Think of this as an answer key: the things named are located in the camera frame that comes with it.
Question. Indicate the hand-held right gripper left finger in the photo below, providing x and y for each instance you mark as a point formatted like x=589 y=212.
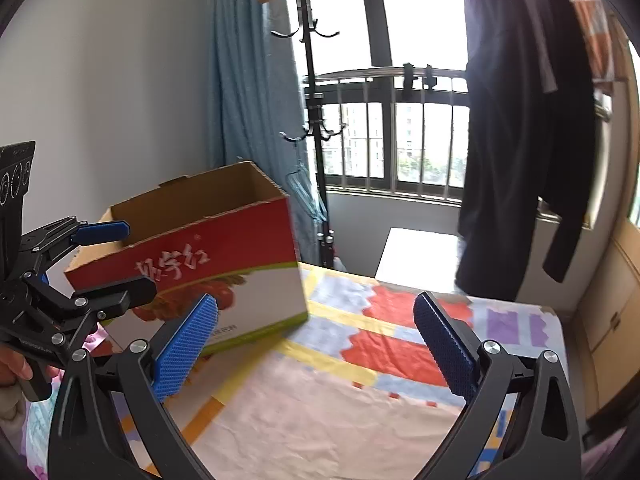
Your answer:
x=187 y=345

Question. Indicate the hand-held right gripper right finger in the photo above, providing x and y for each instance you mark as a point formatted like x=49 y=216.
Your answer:
x=445 y=345

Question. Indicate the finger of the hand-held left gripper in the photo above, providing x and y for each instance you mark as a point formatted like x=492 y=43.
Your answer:
x=120 y=294
x=102 y=232

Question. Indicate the red printed cardboard box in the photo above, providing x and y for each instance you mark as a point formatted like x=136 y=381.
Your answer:
x=225 y=280

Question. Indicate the person's left hand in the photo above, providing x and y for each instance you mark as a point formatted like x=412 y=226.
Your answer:
x=12 y=367

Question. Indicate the white side table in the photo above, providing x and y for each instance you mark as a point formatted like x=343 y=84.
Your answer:
x=420 y=255

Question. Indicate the pink printed cloth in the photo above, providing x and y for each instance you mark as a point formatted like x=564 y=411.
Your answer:
x=37 y=440

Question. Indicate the colourful printed blanket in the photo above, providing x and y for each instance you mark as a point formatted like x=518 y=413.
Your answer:
x=325 y=410

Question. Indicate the wooden wardrobe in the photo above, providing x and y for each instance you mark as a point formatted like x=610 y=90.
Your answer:
x=615 y=310

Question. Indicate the blue clothes hanger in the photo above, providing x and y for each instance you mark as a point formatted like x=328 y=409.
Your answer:
x=305 y=187

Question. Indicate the blue curtain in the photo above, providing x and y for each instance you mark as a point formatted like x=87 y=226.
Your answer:
x=250 y=85

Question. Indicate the black hanging coat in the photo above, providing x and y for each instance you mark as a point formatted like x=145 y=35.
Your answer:
x=500 y=135

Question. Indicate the black coat rack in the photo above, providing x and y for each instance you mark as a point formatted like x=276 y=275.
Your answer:
x=312 y=110

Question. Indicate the black railing clip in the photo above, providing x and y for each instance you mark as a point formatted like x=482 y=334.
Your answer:
x=417 y=77

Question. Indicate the metal balcony railing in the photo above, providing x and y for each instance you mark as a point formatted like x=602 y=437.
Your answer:
x=370 y=76

